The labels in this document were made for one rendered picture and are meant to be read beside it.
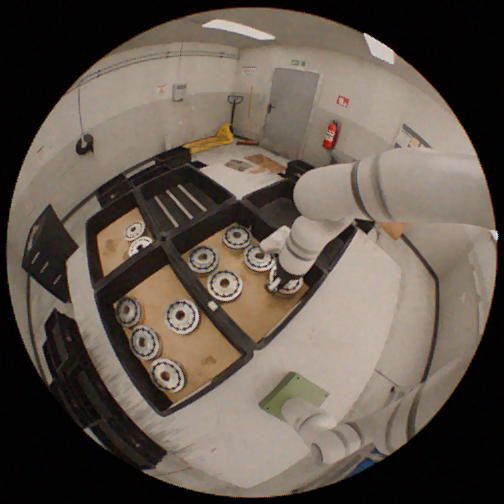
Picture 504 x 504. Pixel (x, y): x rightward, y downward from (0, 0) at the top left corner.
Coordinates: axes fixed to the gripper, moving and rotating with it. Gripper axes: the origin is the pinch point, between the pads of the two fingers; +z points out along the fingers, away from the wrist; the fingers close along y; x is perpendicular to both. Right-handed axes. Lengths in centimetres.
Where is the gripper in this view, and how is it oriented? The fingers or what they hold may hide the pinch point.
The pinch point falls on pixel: (279, 285)
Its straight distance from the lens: 49.1
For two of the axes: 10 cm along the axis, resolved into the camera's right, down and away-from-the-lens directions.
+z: -1.2, 5.7, 8.2
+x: -7.0, -6.3, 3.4
